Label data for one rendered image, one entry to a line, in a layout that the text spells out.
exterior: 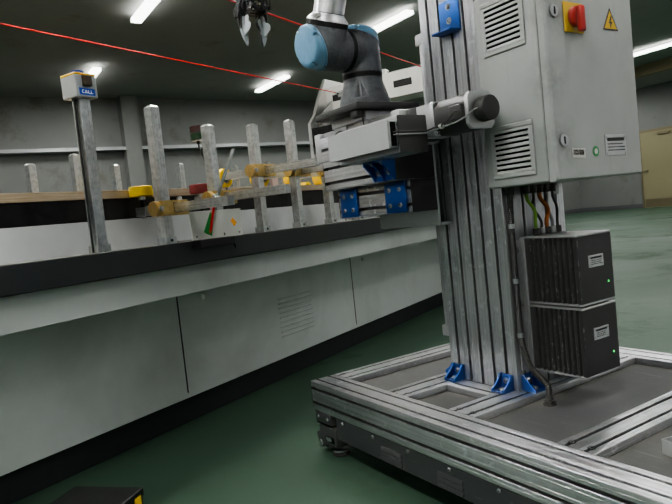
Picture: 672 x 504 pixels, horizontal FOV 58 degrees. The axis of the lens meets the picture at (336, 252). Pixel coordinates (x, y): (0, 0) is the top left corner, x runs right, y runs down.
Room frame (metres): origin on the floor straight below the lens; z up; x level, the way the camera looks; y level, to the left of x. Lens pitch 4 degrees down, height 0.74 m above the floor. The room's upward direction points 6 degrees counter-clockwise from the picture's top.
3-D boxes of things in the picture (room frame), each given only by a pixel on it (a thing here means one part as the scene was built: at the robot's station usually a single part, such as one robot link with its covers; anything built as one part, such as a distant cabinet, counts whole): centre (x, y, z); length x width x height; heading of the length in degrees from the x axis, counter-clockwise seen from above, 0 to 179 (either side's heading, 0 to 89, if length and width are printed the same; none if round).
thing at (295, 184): (2.66, 0.15, 0.93); 0.04 x 0.04 x 0.48; 57
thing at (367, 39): (1.82, -0.13, 1.20); 0.13 x 0.12 x 0.14; 130
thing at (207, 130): (2.24, 0.42, 0.87); 0.04 x 0.04 x 0.48; 57
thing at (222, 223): (2.20, 0.41, 0.75); 0.26 x 0.01 x 0.10; 147
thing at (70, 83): (1.81, 0.70, 1.18); 0.07 x 0.07 x 0.08; 57
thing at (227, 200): (2.04, 0.49, 0.82); 0.44 x 0.03 x 0.04; 57
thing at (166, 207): (2.05, 0.54, 0.82); 0.14 x 0.06 x 0.05; 147
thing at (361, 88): (1.82, -0.13, 1.09); 0.15 x 0.15 x 0.10
